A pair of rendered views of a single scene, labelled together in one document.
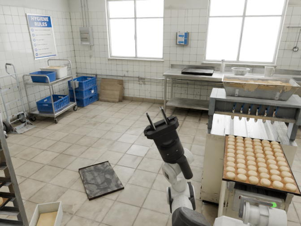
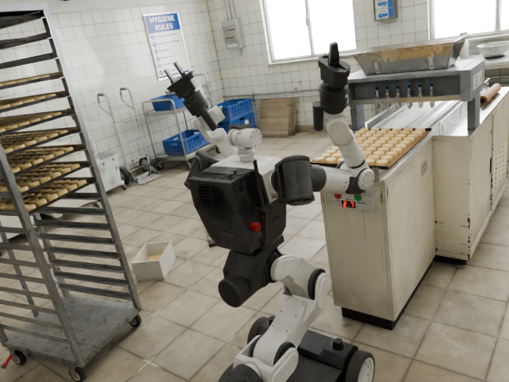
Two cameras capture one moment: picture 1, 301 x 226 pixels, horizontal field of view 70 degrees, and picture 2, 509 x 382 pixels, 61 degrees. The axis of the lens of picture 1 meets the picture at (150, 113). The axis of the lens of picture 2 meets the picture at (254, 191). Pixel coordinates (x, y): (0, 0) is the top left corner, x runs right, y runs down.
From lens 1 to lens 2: 1.27 m
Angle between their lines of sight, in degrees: 20
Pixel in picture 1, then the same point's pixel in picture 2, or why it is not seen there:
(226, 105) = (369, 89)
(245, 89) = (385, 61)
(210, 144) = not seen: hidden behind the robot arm
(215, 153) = not seen: hidden behind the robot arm
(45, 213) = (155, 255)
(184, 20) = not seen: outside the picture
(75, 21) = (215, 14)
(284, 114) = (448, 90)
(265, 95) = (415, 65)
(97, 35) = (248, 29)
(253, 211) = (234, 133)
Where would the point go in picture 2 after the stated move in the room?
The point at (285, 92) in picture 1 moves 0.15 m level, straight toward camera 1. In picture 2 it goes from (439, 54) to (423, 59)
